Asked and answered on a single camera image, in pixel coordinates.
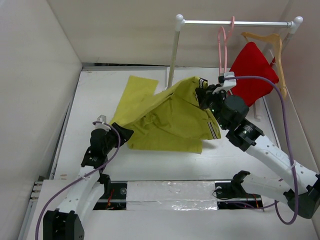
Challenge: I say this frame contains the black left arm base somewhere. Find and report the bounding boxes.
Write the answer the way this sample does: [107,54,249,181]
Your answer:
[93,181,128,211]

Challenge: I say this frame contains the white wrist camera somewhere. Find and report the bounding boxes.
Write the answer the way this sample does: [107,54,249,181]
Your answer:
[92,115,111,132]
[216,71,237,93]

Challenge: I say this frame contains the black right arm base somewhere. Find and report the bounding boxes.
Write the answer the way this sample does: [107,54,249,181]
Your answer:
[212,181,263,210]

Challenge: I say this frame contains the red folded shorts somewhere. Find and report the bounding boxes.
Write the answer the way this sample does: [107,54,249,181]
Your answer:
[230,42,279,107]

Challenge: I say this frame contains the pink plastic hanger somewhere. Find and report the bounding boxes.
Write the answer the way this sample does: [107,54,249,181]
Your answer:
[217,15,235,76]

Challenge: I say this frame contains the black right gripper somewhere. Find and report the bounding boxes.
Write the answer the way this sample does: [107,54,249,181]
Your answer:
[195,83,229,131]

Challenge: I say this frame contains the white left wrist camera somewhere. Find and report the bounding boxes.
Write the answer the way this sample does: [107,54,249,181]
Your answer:
[92,115,111,132]

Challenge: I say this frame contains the yellow-green trousers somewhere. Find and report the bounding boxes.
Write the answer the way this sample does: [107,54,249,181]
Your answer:
[111,75,221,154]

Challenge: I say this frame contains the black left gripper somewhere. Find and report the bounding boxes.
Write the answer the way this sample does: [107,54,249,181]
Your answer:
[102,123,132,155]

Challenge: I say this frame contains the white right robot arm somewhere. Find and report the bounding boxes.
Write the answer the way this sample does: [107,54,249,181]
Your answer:
[195,85,320,219]

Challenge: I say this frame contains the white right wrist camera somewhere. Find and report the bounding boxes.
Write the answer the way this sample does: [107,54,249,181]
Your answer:
[216,71,237,93]

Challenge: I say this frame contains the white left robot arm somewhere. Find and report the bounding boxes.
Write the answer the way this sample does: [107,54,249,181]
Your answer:
[35,120,134,240]

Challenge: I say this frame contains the white metal clothes rack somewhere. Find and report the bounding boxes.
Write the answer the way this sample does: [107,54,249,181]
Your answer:
[166,14,304,89]

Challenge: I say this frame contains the wooden hanger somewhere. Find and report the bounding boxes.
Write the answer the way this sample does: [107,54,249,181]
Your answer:
[241,32,287,98]

